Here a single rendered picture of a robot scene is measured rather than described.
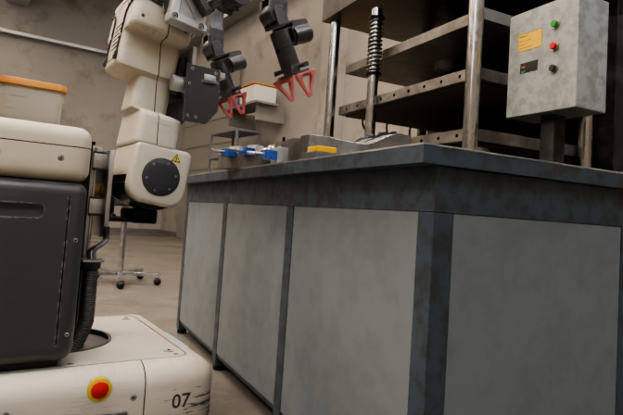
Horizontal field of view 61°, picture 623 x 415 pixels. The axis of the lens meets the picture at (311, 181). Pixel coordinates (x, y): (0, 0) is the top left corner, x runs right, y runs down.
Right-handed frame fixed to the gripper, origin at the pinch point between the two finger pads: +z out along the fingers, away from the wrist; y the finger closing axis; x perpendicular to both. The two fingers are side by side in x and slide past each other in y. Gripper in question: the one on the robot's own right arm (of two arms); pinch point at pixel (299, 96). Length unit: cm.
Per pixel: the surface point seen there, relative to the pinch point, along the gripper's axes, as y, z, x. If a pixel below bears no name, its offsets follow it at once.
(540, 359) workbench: -64, 67, 5
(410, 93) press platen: 49, 19, -93
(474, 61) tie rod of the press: 3, 11, -84
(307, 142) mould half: 0.7, 13.4, 2.3
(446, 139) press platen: 22, 39, -79
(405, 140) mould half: -4.6, 25.0, -31.1
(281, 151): 10.0, 14.3, 6.4
